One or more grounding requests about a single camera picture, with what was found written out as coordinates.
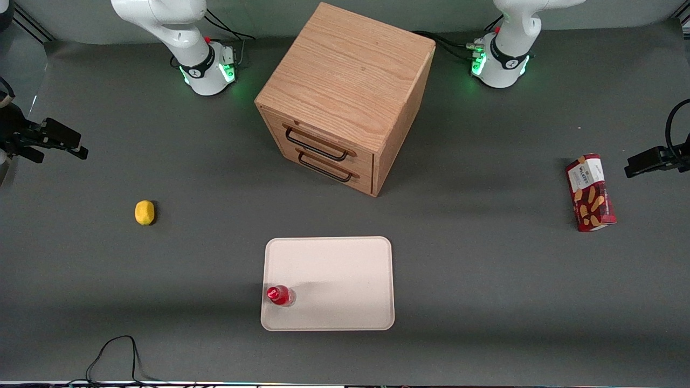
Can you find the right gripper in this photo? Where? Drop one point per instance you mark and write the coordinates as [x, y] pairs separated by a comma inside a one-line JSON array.
[[14, 131]]

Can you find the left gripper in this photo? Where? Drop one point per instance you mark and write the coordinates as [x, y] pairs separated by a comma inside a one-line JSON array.
[[676, 155]]

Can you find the red coke bottle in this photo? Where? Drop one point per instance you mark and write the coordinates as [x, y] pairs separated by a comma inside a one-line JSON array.
[[278, 295]]

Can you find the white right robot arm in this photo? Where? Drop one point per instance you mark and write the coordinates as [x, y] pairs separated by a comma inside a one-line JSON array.
[[178, 32]]

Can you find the beige plastic tray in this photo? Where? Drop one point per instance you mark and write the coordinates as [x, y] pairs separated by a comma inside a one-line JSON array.
[[339, 269]]

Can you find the red shortbread biscuit box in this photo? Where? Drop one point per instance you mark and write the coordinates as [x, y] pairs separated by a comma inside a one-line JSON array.
[[592, 194]]

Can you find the yellow lemon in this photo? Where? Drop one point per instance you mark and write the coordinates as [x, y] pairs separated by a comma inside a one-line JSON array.
[[144, 212]]

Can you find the dark grey table mat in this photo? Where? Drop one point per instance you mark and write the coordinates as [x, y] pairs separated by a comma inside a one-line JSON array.
[[485, 296]]

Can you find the wooden two-drawer cabinet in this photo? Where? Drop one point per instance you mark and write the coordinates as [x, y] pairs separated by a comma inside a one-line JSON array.
[[345, 81]]

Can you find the black frame bar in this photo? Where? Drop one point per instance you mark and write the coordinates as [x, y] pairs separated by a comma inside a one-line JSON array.
[[682, 24], [32, 24]]

